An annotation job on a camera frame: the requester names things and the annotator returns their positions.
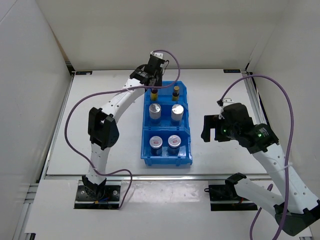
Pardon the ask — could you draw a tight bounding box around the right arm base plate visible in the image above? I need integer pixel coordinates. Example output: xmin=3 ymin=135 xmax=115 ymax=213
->
xmin=204 ymin=184 xmax=258 ymax=212

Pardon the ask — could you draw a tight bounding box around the black label corner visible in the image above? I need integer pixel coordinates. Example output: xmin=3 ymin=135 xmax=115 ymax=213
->
xmin=223 ymin=69 xmax=241 ymax=74
xmin=75 ymin=71 xmax=93 ymax=76

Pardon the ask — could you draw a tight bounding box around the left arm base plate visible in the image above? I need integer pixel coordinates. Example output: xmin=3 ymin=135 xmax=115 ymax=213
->
xmin=73 ymin=181 xmax=122 ymax=210

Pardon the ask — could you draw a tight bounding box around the brown bottle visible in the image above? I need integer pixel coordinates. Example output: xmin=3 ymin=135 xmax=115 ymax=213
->
xmin=171 ymin=85 xmax=180 ymax=102
xmin=150 ymin=89 xmax=158 ymax=102

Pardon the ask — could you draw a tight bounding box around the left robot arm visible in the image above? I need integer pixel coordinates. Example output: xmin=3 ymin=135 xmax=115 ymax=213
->
xmin=82 ymin=53 xmax=166 ymax=200

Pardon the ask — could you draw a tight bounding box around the blue plastic bin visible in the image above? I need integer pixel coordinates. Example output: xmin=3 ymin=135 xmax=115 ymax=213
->
xmin=156 ymin=81 xmax=188 ymax=105
xmin=142 ymin=102 xmax=190 ymax=131
xmin=140 ymin=127 xmax=193 ymax=166

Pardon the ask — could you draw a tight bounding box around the aluminium frame rail front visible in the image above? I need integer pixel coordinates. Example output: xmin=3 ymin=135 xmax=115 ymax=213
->
xmin=32 ymin=173 xmax=271 ymax=185

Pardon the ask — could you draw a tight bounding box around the grey-lid spice jar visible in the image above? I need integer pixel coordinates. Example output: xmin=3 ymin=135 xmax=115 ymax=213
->
xmin=149 ymin=135 xmax=163 ymax=156
xmin=167 ymin=135 xmax=182 ymax=155

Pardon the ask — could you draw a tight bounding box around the blue plastic bin middle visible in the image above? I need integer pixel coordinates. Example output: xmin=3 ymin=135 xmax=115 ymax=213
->
xmin=142 ymin=102 xmax=190 ymax=131

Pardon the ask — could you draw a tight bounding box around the blue plastic bin front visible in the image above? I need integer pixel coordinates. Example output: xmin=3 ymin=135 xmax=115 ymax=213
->
xmin=140 ymin=127 xmax=193 ymax=166

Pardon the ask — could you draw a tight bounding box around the white blue can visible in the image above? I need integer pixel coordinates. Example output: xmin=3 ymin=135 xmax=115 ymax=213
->
xmin=148 ymin=103 xmax=162 ymax=125
xmin=171 ymin=104 xmax=184 ymax=126

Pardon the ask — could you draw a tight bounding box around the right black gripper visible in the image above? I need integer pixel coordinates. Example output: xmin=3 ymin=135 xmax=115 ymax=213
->
xmin=201 ymin=114 xmax=239 ymax=143

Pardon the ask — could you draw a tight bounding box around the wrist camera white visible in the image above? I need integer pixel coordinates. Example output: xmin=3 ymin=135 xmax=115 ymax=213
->
xmin=217 ymin=97 xmax=235 ymax=120
xmin=150 ymin=51 xmax=164 ymax=59

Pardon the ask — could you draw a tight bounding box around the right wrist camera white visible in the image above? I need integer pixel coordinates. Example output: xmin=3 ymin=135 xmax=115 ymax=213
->
xmin=217 ymin=97 xmax=235 ymax=120

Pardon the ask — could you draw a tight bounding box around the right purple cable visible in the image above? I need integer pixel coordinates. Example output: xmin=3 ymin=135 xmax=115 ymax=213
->
xmin=216 ymin=74 xmax=295 ymax=240

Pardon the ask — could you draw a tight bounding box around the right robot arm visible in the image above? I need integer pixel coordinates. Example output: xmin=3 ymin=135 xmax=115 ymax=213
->
xmin=201 ymin=103 xmax=320 ymax=237

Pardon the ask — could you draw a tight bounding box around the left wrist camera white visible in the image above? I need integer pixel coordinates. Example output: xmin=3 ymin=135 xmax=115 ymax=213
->
xmin=150 ymin=51 xmax=164 ymax=59

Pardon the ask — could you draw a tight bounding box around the black label left corner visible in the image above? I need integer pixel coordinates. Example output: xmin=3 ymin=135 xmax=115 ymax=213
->
xmin=75 ymin=71 xmax=93 ymax=76

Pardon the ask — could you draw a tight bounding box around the black label right corner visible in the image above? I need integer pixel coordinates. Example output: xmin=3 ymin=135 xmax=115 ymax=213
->
xmin=223 ymin=69 xmax=241 ymax=74

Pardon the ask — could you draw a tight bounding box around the blue plastic bin rear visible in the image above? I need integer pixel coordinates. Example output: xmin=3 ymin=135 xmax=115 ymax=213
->
xmin=156 ymin=81 xmax=188 ymax=105

